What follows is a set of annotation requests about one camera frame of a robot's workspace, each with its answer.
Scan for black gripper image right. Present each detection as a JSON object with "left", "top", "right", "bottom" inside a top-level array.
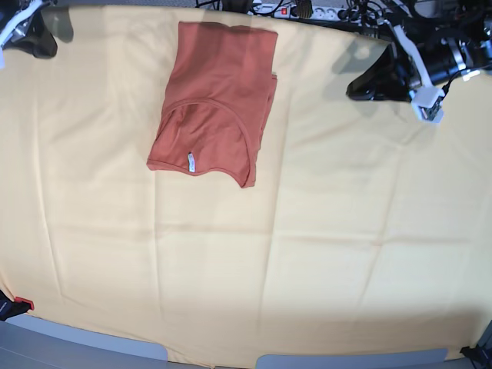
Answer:
[{"left": 346, "top": 37, "right": 467, "bottom": 102}]

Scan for salmon red T-shirt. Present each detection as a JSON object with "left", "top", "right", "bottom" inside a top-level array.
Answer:
[{"left": 147, "top": 22, "right": 278, "bottom": 188}]

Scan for white power strip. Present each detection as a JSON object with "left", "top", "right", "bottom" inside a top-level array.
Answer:
[{"left": 248, "top": 1, "right": 346, "bottom": 22}]

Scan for pale yellow table cloth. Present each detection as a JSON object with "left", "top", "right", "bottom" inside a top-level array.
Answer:
[{"left": 1, "top": 6, "right": 491, "bottom": 367}]

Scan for red black clamp left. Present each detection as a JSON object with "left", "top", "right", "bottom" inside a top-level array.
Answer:
[{"left": 0, "top": 291, "right": 35, "bottom": 321}]

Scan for black clamp right corner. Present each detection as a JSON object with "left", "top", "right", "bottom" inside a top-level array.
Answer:
[{"left": 460, "top": 346, "right": 491, "bottom": 369}]

